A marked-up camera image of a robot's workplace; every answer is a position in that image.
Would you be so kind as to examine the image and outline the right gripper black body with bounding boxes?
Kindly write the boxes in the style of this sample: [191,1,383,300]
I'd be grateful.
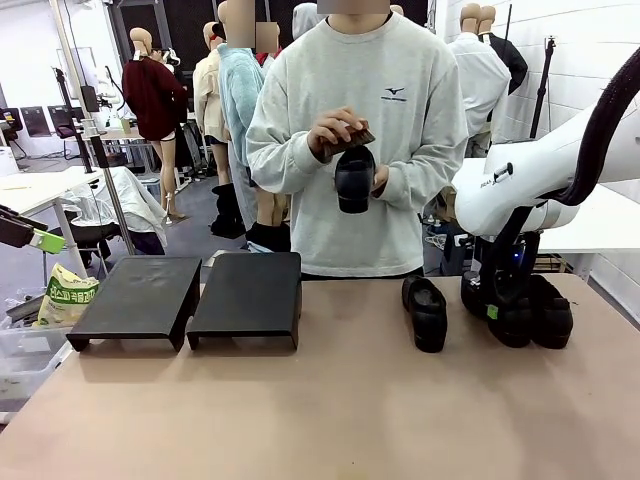
[472,232,542,281]

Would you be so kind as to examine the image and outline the black loafer shoe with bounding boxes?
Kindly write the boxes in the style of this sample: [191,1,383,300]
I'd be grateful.
[401,274,449,354]
[487,279,534,350]
[528,273,575,350]
[333,144,377,215]

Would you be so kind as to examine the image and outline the brown wooden shoe brush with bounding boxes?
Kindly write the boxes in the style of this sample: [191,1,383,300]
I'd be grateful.
[319,119,377,164]

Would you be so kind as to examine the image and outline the grey-sleeved left forearm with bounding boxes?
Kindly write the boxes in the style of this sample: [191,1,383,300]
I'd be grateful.
[384,134,469,199]

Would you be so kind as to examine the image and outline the grey-sleeved right forearm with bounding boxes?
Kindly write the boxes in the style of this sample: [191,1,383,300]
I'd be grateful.
[245,130,321,194]

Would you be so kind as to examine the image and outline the black shoe stand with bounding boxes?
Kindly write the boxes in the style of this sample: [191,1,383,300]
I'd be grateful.
[65,255,203,354]
[185,251,303,351]

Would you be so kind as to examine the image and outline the thin black light stand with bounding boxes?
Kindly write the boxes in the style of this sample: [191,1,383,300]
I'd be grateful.
[52,66,96,174]

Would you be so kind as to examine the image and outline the black tripod stand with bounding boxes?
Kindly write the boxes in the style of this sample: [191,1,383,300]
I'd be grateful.
[528,35,559,141]

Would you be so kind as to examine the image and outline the person's left hand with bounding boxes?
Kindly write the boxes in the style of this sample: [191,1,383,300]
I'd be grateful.
[369,163,390,199]

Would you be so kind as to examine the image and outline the person's right hand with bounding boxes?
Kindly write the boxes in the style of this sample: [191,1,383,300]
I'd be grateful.
[306,106,371,164]

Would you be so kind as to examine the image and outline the white work table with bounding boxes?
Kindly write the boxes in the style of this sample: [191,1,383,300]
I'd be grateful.
[0,165,109,279]

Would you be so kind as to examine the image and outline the wooden pallet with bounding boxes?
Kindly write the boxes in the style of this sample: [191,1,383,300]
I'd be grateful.
[535,253,574,274]

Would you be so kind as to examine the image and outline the black stool chair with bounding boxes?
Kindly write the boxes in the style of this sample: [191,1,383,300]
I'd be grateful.
[42,222,126,281]

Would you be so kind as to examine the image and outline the green yellow snack bag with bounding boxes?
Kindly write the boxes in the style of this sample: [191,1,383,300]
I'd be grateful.
[33,262,100,329]

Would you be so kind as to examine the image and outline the silver metal pole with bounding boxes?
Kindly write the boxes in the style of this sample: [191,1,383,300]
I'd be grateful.
[49,0,136,256]

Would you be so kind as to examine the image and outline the black office chair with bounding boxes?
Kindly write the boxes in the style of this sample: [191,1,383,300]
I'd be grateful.
[47,106,81,142]
[19,106,51,139]

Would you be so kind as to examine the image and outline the white cloth cover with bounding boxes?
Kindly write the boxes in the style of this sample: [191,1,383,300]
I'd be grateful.
[64,167,169,249]

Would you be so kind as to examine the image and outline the white side table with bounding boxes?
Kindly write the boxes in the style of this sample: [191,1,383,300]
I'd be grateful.
[449,157,640,279]

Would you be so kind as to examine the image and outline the clear plastic bin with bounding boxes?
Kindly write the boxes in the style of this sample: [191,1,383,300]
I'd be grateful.
[0,314,76,401]

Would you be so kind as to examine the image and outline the maroon sweater mannequin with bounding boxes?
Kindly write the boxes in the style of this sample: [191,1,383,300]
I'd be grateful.
[121,27,189,221]

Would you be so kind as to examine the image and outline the white shirt mannequin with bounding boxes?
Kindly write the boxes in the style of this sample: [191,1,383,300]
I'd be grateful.
[446,2,512,159]

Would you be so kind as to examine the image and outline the black tall mannequin boots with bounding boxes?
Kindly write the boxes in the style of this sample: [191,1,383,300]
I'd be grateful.
[209,182,247,239]

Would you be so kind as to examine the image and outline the black jacket mannequin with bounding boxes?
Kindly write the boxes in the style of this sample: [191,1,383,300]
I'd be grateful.
[478,5,529,96]

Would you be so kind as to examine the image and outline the black ankle mannequin boots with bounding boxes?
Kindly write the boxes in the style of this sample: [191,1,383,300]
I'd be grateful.
[245,219,292,254]

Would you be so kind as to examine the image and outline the beige jacket mannequin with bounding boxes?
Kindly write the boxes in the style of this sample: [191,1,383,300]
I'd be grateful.
[192,22,232,186]

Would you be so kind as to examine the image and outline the person in grey sweatshirt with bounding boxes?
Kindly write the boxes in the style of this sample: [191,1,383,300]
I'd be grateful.
[245,12,469,280]

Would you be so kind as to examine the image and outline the light blue fleece mannequin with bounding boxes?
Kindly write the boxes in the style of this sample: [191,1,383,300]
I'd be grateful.
[217,0,266,236]

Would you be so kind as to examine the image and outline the grey hoodie mannequin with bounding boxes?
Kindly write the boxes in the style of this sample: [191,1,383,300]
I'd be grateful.
[292,2,326,41]

